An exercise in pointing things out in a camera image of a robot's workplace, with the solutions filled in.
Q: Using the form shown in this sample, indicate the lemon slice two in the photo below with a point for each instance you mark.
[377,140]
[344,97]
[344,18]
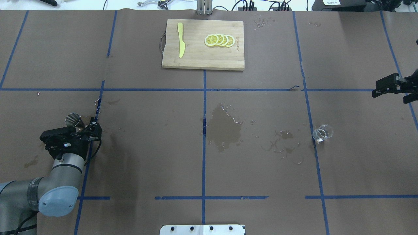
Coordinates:
[219,39]

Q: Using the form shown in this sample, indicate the clear glass cup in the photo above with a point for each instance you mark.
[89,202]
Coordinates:
[322,133]

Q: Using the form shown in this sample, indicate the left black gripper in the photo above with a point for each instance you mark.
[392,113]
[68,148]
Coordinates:
[79,148]

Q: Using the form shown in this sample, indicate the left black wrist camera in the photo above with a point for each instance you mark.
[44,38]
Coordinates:
[59,133]

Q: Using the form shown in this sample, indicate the wooden cutting board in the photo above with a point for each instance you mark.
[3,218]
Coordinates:
[199,56]

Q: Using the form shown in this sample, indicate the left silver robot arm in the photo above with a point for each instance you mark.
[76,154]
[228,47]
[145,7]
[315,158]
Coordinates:
[56,194]

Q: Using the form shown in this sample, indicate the lemon slice four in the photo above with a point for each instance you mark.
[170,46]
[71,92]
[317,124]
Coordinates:
[230,41]

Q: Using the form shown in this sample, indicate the aluminium frame post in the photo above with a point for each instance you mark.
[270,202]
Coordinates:
[204,7]

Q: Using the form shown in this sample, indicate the steel double jigger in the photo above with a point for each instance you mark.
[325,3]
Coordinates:
[74,120]

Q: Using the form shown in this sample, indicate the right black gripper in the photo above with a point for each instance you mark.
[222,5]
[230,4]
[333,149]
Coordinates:
[388,85]

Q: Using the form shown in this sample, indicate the yellow plastic knife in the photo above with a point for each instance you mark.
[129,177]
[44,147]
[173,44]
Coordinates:
[180,28]

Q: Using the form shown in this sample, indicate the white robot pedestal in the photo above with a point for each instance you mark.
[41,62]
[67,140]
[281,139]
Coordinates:
[216,229]

